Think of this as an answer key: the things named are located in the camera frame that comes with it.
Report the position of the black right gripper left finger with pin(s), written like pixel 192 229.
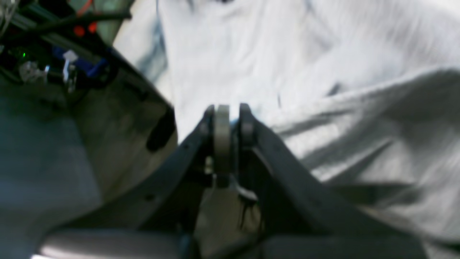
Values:
pixel 154 220

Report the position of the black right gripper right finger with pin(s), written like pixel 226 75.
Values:
pixel 302 218

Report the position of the grey t-shirt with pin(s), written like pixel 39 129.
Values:
pixel 361 91

